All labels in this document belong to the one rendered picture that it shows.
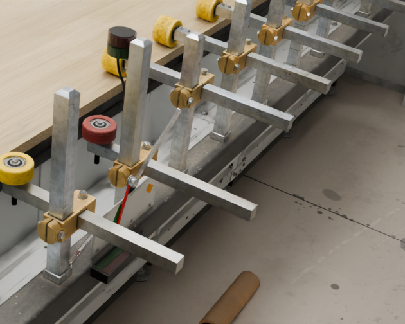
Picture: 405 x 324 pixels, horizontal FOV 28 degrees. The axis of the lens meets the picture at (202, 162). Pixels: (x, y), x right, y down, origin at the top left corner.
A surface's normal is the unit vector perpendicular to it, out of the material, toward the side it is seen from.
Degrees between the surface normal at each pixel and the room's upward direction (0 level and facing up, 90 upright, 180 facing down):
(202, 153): 0
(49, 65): 0
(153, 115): 90
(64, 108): 90
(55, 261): 90
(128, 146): 90
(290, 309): 0
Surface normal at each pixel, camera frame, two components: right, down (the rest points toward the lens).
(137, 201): 0.87, 0.36
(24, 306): 0.14, -0.83
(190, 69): -0.48, 0.42
